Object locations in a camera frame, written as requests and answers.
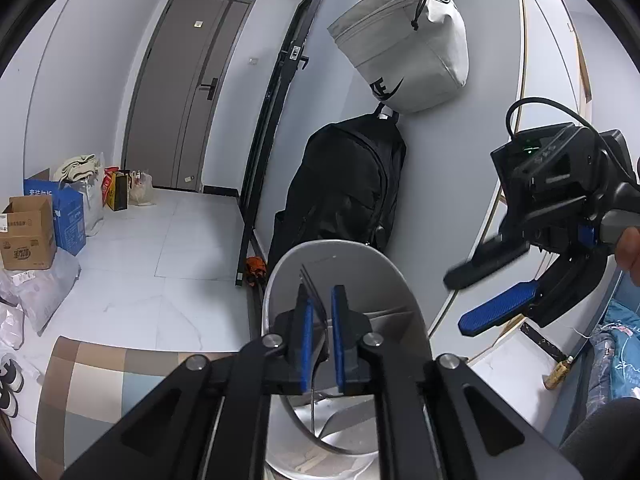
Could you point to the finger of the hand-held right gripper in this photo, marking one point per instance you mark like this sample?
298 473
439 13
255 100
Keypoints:
500 305
485 262

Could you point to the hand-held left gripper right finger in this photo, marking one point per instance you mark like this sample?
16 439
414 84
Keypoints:
339 345

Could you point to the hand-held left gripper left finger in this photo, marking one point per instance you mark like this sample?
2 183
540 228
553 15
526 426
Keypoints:
307 345

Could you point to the grey metal utensil holder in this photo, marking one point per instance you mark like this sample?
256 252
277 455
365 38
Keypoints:
350 270

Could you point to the grey shoulder bag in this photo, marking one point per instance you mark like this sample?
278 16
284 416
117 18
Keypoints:
400 50

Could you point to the person's right hand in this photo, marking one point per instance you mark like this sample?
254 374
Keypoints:
631 252

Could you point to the small brown bottle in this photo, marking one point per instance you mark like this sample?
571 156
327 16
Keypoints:
557 375

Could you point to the orange folded item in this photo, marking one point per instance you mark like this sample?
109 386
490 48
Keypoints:
256 269

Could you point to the blue printed blanket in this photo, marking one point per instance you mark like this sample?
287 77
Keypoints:
620 350

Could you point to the black backpack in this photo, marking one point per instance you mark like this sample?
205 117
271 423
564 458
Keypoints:
340 185

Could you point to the dark cloth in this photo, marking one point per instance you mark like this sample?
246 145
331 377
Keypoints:
605 440

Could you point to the checkered floor mat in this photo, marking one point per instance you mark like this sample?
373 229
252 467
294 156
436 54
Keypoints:
100 390

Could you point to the small white plastic bag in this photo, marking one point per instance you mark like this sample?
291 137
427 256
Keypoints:
142 192

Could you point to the yellow black paper bag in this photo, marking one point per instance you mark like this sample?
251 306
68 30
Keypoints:
119 192

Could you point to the red paper bag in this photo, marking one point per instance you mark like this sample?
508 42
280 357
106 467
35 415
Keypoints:
108 185

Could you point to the white plastic sack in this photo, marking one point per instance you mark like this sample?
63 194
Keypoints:
92 205

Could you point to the grey mailer bag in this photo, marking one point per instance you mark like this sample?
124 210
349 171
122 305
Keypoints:
47 295

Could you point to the blue cardboard box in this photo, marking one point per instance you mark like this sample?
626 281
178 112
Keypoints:
70 225

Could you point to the grey door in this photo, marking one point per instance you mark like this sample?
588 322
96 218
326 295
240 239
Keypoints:
175 110

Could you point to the beige cloth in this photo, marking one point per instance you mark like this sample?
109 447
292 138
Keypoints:
75 167

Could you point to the black white shoe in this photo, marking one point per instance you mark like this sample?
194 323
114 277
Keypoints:
7 402
11 372

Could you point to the brown cardboard box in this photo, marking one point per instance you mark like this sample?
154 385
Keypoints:
30 235

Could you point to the white mailer bag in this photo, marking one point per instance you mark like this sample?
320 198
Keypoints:
10 320

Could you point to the black metal frame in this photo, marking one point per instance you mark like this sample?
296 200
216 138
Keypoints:
280 90

